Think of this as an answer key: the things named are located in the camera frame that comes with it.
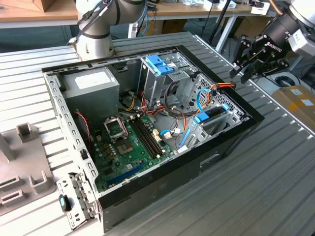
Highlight light blue SATA wire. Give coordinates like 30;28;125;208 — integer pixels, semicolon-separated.
159;88;213;137

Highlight aluminium roller rack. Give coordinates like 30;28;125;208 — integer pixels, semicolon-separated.
290;55;315;73

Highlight large brown cardboard box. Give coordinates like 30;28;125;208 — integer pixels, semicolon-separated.
235;14;279;50

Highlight grey power supply unit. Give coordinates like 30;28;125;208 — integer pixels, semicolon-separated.
60;66;121;121

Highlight CPU socket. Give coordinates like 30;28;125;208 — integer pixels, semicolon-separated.
115;139;135;158

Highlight yellow power wires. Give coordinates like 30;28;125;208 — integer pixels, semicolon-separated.
125;95;137;111

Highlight grey metal drive cage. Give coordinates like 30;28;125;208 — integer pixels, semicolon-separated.
137;50;197;110

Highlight wooden desk white frame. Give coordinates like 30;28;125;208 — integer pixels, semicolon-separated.
0;0;279;54

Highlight green motherboard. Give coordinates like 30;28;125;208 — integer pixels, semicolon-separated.
92;114;177;194

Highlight black cable coil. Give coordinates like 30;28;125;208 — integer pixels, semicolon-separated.
275;75;296;88

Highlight metal socket cover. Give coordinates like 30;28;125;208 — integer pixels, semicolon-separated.
102;116;129;143

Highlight red orange wire bundle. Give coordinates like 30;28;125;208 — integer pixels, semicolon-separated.
140;91;173;118

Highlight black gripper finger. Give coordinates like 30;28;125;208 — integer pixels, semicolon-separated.
229;35;268;78
240;52;291;84

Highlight black RAM slot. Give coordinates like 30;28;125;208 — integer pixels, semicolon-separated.
129;118;157;159
139;116;164;156
135;117;162;157
132;118;159;158

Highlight black case fan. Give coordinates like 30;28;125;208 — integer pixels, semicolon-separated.
73;109;95;151

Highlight hard disk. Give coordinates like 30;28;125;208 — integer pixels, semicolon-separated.
180;103;230;148

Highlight grey parts rack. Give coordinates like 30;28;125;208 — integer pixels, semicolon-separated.
0;121;57;217

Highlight small brown cardboard box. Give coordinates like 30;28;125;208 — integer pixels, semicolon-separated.
161;19;188;34

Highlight red black twisted wire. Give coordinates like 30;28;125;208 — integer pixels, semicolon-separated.
74;111;92;150

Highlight thick black cable bundle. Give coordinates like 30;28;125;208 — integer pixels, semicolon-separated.
164;81;196;118

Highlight metal slot retainer bracket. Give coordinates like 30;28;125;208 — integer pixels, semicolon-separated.
56;172;99;231

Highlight black latch blue button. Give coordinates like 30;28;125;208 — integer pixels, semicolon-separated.
58;194;73;212

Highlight blue expansion slot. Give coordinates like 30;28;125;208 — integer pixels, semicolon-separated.
106;162;146;185

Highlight cardboard box white labels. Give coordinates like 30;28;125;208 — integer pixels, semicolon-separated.
271;85;315;130

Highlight grey metal disk bay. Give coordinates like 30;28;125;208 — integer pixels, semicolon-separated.
176;102;251;154

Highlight black open PC case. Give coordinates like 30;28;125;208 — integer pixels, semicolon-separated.
41;45;266;233

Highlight brown wooden box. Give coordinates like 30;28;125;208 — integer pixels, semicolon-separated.
14;0;59;13

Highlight orange red disk power wire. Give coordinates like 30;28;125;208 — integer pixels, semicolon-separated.
182;82;237;132

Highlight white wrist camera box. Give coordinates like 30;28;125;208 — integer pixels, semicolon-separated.
287;28;315;57

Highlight blue plastic drive latch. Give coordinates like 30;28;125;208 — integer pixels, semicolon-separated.
145;55;176;76

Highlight black tripod pole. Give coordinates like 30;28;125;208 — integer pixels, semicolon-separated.
208;0;233;45

